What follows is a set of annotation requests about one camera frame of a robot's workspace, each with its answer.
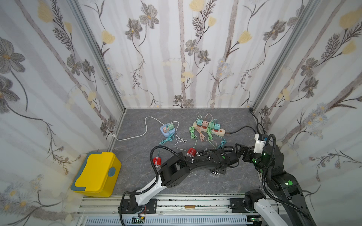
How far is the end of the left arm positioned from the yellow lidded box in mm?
543

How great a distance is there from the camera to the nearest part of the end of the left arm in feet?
2.01

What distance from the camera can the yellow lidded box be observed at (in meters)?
0.69
